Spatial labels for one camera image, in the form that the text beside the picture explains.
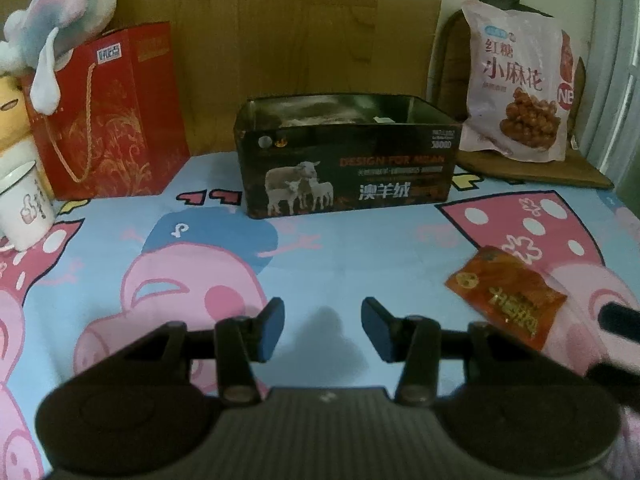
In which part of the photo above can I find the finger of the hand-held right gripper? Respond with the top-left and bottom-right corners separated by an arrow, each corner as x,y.
598,301 -> 640,347
585,360 -> 640,406

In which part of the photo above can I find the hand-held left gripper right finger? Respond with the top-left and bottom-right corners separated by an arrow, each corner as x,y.
361,296 -> 531,406

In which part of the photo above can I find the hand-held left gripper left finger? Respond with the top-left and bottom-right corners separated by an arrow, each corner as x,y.
120,297 -> 287,406

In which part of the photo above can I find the orange snack packet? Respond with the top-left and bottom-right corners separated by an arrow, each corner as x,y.
444,245 -> 569,352

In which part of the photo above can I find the dark printed storage box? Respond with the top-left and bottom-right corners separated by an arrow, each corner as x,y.
235,92 -> 464,221

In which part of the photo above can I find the cartoon pig printed bedsheet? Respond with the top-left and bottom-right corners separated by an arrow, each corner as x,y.
0,152 -> 640,480

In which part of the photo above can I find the red gift bag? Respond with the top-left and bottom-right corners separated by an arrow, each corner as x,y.
22,21 -> 191,200

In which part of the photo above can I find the large pink snack bag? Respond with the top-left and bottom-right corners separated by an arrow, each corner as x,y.
458,0 -> 582,162

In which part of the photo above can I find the white mug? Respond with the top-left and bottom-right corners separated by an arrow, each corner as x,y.
0,160 -> 56,251

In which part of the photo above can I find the wooden headboard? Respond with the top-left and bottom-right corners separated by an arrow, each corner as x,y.
111,0 -> 447,159

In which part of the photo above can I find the yellow plush chick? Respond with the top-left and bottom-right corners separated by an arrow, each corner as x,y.
0,72 -> 54,202

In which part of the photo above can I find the pastel plush toy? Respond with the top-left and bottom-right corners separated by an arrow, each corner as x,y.
0,0 -> 127,116

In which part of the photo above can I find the white frame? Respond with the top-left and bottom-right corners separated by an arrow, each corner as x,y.
570,0 -> 640,197

